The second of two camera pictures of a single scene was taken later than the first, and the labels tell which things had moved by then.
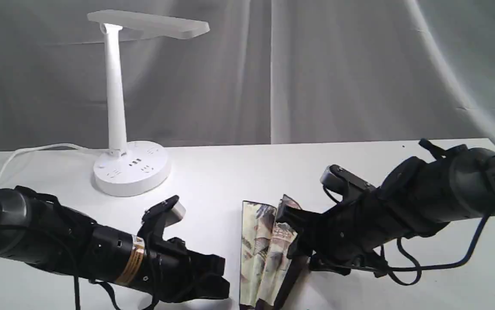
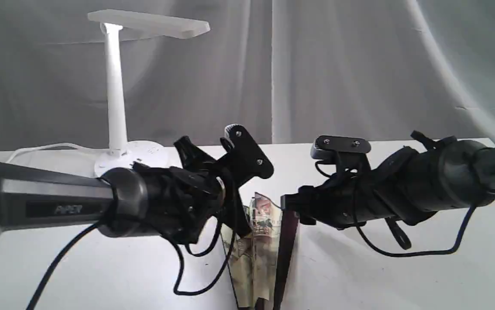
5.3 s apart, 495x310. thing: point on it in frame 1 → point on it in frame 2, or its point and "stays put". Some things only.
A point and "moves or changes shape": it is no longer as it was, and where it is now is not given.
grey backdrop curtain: (267, 72) stays put
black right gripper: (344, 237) → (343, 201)
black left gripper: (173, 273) → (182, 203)
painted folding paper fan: (265, 245) moves or changes shape
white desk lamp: (133, 168) stays put
